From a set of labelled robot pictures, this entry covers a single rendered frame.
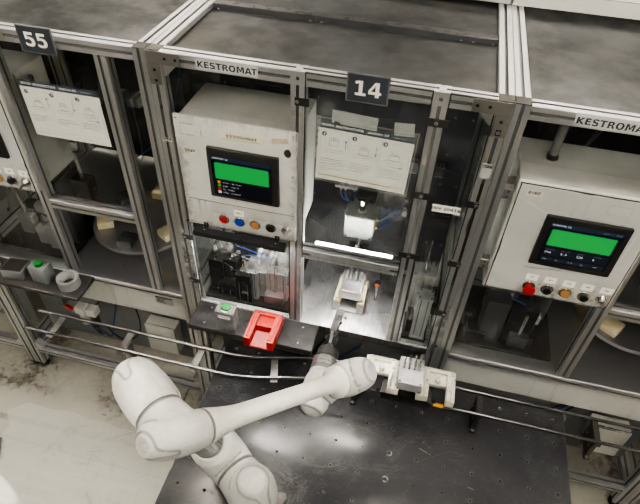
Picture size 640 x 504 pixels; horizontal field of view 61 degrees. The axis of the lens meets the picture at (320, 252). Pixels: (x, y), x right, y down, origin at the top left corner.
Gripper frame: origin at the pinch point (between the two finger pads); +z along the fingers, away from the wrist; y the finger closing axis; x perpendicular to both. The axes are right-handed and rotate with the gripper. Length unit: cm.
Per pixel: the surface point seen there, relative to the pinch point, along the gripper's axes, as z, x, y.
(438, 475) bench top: -28, -49, -47
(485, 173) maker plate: 13, -38, 64
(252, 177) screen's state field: 10, 35, 49
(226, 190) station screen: 10, 45, 42
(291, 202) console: 12.2, 22.3, 39.9
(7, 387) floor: -6, 183, -116
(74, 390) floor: 2, 146, -116
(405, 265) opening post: 14.6, -20.4, 18.8
